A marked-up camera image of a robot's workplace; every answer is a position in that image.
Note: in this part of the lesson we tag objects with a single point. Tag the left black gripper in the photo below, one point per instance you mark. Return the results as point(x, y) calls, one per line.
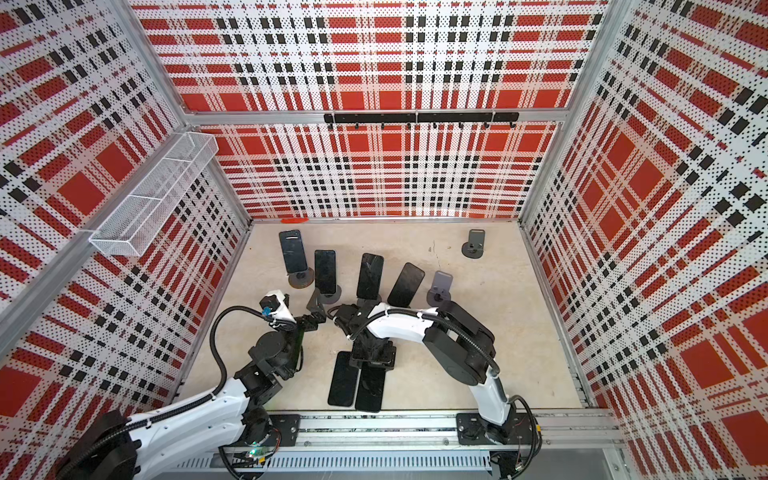
point(317, 311)

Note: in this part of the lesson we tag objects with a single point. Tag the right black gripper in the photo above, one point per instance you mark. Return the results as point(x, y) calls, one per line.
point(387, 359)

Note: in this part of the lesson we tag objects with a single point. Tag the black phone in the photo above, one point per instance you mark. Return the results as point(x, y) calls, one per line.
point(370, 274)
point(406, 286)
point(293, 252)
point(344, 381)
point(370, 390)
point(325, 271)

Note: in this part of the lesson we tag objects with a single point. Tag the grey phone stand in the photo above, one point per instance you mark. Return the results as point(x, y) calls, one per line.
point(328, 299)
point(473, 248)
point(301, 279)

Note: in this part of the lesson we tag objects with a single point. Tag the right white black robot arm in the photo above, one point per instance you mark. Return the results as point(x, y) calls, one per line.
point(461, 345)

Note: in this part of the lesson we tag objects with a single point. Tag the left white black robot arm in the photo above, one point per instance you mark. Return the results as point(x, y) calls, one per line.
point(145, 445)

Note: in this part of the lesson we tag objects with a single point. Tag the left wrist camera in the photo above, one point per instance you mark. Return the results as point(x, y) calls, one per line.
point(274, 306)

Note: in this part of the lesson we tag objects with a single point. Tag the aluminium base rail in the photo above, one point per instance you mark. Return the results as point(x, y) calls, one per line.
point(566, 443)

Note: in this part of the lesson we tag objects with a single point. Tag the white wire mesh basket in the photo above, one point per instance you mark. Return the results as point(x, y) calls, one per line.
point(137, 220)

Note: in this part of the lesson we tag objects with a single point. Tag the black hook rail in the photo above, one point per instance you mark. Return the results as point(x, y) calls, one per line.
point(421, 117)

